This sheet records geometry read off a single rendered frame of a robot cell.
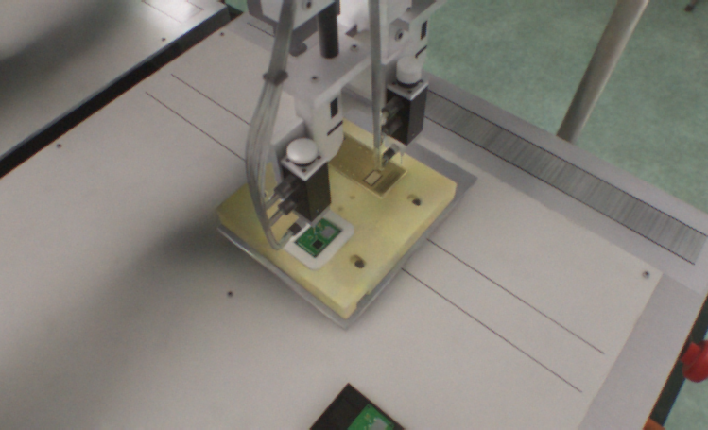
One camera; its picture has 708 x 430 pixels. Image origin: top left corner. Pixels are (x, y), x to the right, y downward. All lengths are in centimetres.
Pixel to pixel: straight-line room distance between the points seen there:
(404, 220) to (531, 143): 20
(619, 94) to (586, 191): 153
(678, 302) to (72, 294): 55
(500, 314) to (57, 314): 40
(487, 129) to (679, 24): 200
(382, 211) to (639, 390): 26
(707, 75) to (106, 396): 221
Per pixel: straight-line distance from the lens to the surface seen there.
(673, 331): 53
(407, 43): 43
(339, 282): 43
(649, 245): 56
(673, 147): 199
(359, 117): 58
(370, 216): 47
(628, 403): 48
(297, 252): 44
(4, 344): 55
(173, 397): 46
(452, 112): 61
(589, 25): 238
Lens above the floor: 128
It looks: 55 degrees down
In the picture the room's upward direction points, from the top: 4 degrees counter-clockwise
